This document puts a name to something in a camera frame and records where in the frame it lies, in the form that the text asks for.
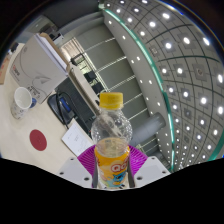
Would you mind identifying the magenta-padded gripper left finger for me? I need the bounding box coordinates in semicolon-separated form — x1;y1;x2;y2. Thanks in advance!
55;145;100;189

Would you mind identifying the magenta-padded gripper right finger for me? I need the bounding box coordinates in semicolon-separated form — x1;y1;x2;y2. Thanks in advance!
127;144;172;189

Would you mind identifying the clear bottle with yellow cap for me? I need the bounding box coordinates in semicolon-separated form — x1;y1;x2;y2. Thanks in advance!
90;92;134;190

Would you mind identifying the white paper sheet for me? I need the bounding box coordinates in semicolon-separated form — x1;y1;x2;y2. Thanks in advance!
61;119;95;158

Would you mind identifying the flat round red coaster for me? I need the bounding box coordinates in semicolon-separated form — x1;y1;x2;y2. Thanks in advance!
29;129;48;152

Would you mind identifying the black bag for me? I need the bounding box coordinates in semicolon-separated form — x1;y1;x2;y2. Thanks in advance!
47;92;76;126

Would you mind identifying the long curved conference desk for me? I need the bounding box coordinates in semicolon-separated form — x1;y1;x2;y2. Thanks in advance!
66;63;101;116

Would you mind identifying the row of black office chairs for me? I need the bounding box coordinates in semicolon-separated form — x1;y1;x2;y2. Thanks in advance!
83;71;105;96

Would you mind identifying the white patterned paper cup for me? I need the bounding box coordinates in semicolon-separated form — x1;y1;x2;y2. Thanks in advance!
9;86;34;120

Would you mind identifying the large white printed carton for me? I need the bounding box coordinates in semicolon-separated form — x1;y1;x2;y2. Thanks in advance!
9;32;72;104

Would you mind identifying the group of ceiling lights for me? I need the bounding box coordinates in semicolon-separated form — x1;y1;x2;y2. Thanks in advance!
99;0;224;168

